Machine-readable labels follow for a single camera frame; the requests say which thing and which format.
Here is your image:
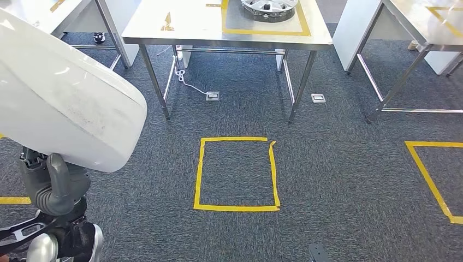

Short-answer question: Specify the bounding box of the white moulded plastic part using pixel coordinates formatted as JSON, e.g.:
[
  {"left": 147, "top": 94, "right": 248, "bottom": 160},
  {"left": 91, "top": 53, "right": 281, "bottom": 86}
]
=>
[{"left": 0, "top": 8, "right": 149, "bottom": 174}]

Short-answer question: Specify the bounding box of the yellow floor tape square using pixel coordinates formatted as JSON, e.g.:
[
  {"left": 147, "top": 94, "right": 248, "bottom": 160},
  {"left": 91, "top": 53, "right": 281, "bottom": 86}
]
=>
[
  {"left": 404, "top": 141, "right": 463, "bottom": 225},
  {"left": 193, "top": 136, "right": 281, "bottom": 213},
  {"left": 0, "top": 134, "right": 32, "bottom": 206}
]

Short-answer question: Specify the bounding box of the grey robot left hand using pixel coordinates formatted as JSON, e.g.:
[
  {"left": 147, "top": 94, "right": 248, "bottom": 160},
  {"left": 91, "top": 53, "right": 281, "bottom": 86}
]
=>
[{"left": 19, "top": 146, "right": 92, "bottom": 217}]

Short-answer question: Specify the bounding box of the steel workbench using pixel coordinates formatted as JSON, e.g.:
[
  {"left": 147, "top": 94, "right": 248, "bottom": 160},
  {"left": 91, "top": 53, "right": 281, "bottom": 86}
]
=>
[
  {"left": 346, "top": 0, "right": 463, "bottom": 124},
  {"left": 121, "top": 0, "right": 334, "bottom": 124},
  {"left": 0, "top": 0, "right": 130, "bottom": 71}
]

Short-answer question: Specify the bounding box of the silver wheel hubcap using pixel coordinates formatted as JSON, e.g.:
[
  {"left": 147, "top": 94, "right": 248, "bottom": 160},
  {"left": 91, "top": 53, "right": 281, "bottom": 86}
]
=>
[{"left": 240, "top": 0, "right": 299, "bottom": 23}]

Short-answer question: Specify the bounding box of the white partition panel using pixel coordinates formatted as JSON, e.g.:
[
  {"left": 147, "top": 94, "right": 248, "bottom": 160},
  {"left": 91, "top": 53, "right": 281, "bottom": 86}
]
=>
[
  {"left": 332, "top": 0, "right": 463, "bottom": 75},
  {"left": 63, "top": 0, "right": 142, "bottom": 68}
]

